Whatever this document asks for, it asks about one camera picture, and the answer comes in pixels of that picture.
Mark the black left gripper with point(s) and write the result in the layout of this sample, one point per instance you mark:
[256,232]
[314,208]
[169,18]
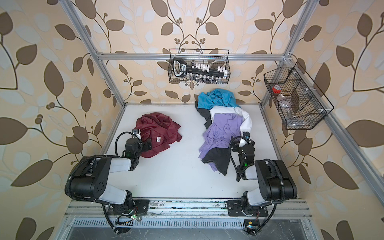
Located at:
[144,145]

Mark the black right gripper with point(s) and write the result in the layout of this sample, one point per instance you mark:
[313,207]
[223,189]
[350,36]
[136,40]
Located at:
[235,148]

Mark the maroon cloth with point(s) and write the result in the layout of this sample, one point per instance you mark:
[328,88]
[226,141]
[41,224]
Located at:
[160,129]

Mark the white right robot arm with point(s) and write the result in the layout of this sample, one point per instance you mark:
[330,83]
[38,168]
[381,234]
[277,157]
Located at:
[275,184]

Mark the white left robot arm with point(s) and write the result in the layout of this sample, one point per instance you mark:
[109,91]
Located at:
[88,181]

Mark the black cloth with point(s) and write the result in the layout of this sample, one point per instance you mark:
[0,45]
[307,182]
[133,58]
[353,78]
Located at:
[220,159]

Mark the white cloth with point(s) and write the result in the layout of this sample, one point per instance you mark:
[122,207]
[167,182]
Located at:
[247,124]

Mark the purple cloth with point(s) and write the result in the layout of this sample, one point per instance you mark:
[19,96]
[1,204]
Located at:
[220,132]

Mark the turquoise mesh cloth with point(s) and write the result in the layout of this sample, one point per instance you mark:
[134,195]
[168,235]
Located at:
[217,97]

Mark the red capped clear bottle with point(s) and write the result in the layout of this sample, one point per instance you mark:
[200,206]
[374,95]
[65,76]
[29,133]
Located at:
[284,101]

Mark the black tool in basket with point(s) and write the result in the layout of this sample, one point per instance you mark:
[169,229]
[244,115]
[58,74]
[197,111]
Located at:
[195,68]

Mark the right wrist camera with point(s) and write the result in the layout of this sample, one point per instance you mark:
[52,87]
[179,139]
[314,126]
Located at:
[245,139]

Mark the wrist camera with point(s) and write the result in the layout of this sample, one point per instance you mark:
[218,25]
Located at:
[137,133]
[245,139]

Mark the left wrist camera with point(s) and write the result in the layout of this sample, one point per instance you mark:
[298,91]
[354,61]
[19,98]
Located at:
[137,133]

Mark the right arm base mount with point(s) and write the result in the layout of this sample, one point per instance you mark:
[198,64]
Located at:
[237,208]

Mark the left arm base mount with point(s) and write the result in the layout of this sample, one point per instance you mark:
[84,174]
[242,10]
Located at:
[131,207]

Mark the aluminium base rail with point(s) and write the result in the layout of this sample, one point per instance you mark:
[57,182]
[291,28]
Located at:
[185,213]

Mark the black wire basket right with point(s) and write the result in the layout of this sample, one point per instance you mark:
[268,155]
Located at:
[310,104]

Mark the black wire basket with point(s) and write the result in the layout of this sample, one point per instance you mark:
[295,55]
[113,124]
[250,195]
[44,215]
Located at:
[310,104]
[209,55]

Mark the black wire basket back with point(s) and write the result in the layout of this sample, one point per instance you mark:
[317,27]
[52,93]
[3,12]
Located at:
[209,55]

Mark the aluminium frame post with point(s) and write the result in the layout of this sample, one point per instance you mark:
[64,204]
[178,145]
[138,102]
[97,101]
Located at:
[70,11]

